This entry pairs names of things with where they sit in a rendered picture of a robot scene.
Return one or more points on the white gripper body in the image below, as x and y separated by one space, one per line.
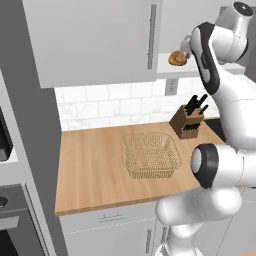
185 42

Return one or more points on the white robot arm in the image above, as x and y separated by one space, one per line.
233 110

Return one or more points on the brown bread loaf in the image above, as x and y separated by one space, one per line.
177 58

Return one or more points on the white cabinet shelf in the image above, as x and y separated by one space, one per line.
180 70

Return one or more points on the grey base cabinet door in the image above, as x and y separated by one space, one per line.
106 243
161 248

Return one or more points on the brown wooden knife block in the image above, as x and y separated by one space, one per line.
186 125

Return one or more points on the black hob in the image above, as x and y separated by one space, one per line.
216 128

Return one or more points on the grey tall appliance housing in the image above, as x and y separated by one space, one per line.
30 110

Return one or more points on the black built-in microwave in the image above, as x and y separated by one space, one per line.
4 136

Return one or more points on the grey drawer front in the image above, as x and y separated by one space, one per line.
83 220

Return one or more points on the black built-in oven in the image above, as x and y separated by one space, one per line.
16 206

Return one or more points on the grey wall outlet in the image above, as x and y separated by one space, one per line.
171 86

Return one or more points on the grey wall cabinet door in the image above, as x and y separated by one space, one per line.
93 40

